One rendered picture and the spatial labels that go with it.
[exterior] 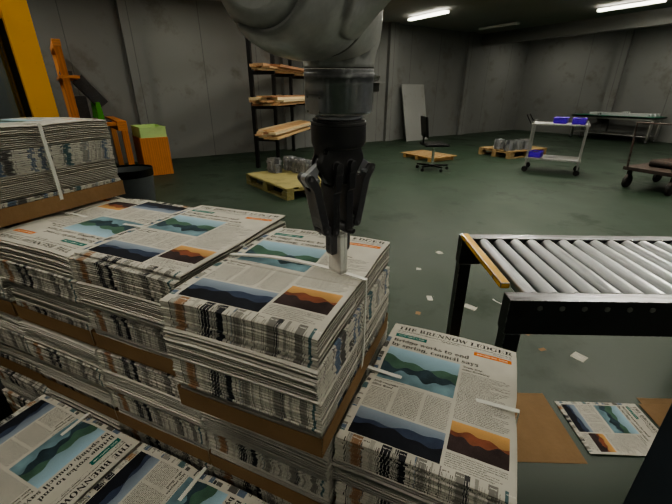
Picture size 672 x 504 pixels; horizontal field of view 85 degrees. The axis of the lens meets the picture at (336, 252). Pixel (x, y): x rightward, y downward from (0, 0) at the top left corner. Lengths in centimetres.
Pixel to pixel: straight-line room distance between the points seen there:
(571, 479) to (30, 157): 205
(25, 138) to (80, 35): 786
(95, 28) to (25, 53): 724
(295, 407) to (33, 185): 89
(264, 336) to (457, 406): 40
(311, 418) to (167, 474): 48
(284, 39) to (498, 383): 72
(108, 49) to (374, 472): 877
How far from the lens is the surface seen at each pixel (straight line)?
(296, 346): 53
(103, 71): 899
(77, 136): 126
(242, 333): 57
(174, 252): 80
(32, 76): 183
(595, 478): 193
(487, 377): 85
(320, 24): 31
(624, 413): 227
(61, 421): 123
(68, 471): 111
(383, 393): 76
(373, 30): 48
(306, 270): 68
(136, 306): 80
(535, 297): 125
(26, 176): 120
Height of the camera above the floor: 136
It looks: 24 degrees down
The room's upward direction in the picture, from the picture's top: straight up
